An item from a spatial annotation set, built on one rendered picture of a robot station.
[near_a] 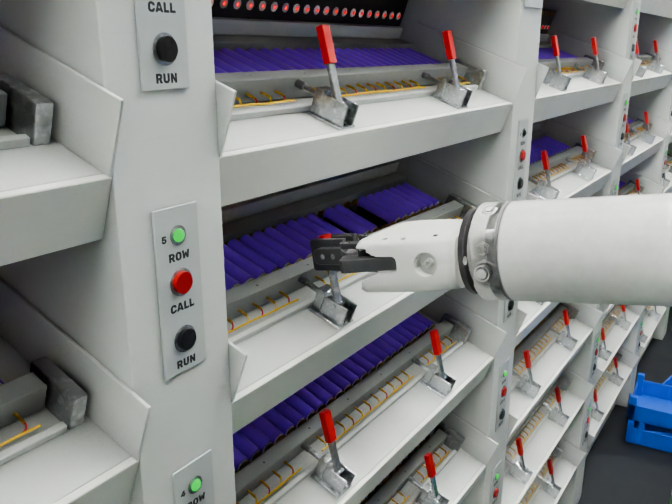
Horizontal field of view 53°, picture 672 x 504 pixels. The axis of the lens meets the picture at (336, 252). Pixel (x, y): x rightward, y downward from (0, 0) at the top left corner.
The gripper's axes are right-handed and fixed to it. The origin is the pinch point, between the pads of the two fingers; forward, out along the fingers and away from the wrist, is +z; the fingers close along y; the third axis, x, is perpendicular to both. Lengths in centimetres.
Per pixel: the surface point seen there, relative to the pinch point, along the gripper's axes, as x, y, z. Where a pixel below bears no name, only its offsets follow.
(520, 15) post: 23.1, 42.8, -6.0
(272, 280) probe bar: -1.9, -4.0, 5.4
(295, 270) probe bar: -1.9, -0.2, 5.4
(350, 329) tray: -8.1, -0.1, -0.5
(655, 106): 2, 183, 2
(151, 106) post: 15.4, -23.9, -4.7
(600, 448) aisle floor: -102, 150, 17
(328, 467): -24.1, -0.9, 4.6
